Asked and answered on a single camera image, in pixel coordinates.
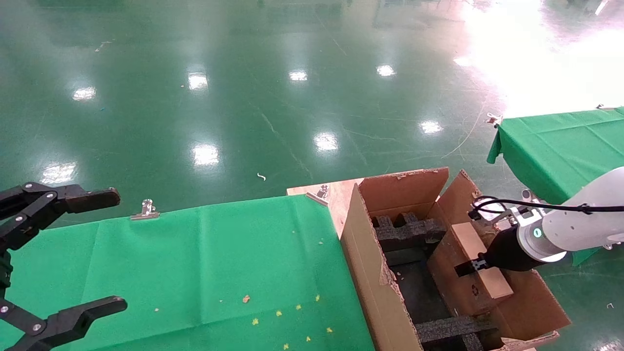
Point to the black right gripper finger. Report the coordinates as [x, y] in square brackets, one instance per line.
[468, 269]

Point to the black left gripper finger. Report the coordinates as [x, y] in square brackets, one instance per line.
[83, 314]
[87, 200]

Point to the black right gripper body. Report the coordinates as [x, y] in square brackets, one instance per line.
[507, 253]

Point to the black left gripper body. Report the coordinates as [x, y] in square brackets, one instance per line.
[5, 273]

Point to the small brown cardboard box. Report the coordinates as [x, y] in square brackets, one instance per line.
[468, 287]

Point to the large open cardboard carton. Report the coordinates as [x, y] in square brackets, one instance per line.
[370, 273]

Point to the white table leg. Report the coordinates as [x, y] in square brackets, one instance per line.
[529, 195]

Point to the large green tablecloth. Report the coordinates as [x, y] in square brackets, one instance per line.
[185, 263]

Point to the green cloth on side table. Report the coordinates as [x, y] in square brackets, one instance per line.
[555, 146]

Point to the silver camera mounting bracket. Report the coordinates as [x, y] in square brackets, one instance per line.
[522, 217]

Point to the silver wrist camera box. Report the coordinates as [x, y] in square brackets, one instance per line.
[495, 210]

